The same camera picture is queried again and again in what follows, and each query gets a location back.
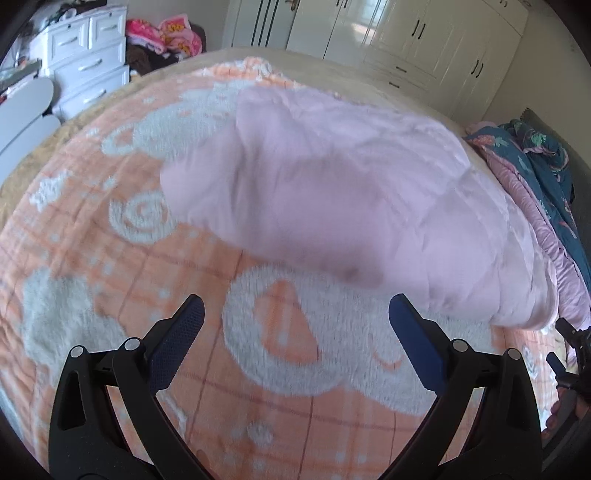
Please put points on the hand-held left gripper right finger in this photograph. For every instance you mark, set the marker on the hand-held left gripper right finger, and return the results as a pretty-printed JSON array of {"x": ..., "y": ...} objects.
[{"x": 415, "y": 334}]

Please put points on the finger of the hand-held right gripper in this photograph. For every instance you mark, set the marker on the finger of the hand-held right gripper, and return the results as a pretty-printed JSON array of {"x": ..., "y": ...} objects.
[
  {"x": 556, "y": 364},
  {"x": 570, "y": 330}
]

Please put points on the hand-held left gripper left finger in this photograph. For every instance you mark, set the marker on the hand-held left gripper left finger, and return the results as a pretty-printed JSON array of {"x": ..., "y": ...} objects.
[{"x": 178, "y": 332}]

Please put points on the pink quilted jacket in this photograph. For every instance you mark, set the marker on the pink quilted jacket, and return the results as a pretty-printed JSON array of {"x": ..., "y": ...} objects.
[{"x": 351, "y": 194}]

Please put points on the dark brown clothes pile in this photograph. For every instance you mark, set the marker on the dark brown clothes pile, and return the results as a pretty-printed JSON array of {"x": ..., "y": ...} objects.
[{"x": 143, "y": 62}]

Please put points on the pink printed clothes pile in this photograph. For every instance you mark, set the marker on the pink printed clothes pile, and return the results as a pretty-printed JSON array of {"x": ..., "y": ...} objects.
[{"x": 171, "y": 34}]

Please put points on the person's right hand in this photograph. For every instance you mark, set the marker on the person's right hand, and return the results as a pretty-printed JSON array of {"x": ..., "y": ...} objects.
[{"x": 561, "y": 413}]

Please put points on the pink quilt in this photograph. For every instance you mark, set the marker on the pink quilt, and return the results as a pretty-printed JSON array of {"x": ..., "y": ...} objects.
[{"x": 554, "y": 249}]

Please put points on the orange printed blanket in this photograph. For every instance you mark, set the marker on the orange printed blanket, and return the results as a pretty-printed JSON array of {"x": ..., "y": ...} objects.
[{"x": 138, "y": 258}]

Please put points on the teal floral quilt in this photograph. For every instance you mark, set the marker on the teal floral quilt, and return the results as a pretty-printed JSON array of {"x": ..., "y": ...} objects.
[{"x": 540, "y": 147}]

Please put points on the bed with beige cover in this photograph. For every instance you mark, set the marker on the bed with beige cover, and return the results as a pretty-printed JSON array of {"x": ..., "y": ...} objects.
[{"x": 392, "y": 87}]

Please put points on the white oval table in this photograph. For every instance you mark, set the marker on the white oval table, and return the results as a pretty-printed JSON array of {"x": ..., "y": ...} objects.
[{"x": 23, "y": 115}]

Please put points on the white drawer chest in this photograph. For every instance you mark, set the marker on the white drawer chest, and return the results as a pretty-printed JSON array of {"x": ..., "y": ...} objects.
[{"x": 85, "y": 60}]

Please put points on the white wardrobe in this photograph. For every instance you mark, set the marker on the white wardrobe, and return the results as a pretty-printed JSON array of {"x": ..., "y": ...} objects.
[{"x": 415, "y": 41}]

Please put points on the white door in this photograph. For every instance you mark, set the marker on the white door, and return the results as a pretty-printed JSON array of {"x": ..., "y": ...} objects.
[{"x": 258, "y": 23}]

